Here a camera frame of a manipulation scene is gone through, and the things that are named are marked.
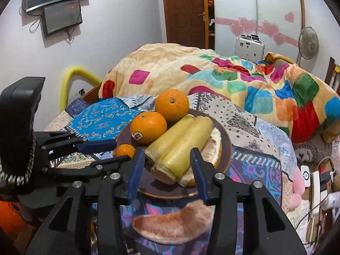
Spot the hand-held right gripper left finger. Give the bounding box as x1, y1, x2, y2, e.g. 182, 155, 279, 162
25, 147, 146, 255

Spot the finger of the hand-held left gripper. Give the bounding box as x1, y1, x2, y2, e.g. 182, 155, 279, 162
39, 131, 118, 156
42, 155, 132, 185

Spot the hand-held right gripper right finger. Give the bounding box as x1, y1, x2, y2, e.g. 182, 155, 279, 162
190, 147, 309, 255

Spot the small tangerine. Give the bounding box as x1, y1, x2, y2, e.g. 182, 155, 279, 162
114, 144, 136, 158

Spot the yellow sugarcane piece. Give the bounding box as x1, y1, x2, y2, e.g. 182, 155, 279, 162
144, 114, 196, 166
155, 116, 214, 180

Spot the pomelo wedge with rind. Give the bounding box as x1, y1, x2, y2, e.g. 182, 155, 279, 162
150, 127, 223, 188

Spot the purple plate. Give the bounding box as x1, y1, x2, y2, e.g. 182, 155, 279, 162
115, 109, 233, 200

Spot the large orange with sticker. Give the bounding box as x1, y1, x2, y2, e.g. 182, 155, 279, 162
130, 111, 168, 145

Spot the peeled pomelo segment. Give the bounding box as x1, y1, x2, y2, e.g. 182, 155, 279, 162
132, 200, 214, 245

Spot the dark blue patterned mat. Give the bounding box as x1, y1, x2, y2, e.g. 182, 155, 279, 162
90, 149, 283, 255

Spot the yellow foam tube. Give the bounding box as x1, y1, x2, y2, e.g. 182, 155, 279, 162
60, 66, 103, 112

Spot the orange cloth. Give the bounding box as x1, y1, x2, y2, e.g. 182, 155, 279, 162
0, 200, 27, 239

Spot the colourful patchwork blanket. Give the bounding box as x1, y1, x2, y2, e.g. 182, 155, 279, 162
98, 43, 340, 144

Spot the white charger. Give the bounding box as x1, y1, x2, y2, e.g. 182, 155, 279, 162
300, 165, 311, 189

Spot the grey bedsheet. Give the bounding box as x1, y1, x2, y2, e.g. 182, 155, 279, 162
292, 133, 335, 165

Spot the white power strip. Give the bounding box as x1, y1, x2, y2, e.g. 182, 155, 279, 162
311, 170, 322, 218

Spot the brown wooden door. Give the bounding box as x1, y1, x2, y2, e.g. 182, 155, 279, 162
161, 0, 208, 50

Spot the wooden headboard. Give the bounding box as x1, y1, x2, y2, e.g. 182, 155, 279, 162
324, 57, 340, 96

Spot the standing fan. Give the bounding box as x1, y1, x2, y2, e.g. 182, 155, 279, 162
296, 27, 320, 67

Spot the wooden wardrobe with sliding doors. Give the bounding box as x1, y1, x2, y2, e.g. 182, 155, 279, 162
202, 0, 306, 59

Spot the small black wall monitor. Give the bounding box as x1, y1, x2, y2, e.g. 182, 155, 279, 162
40, 0, 83, 38

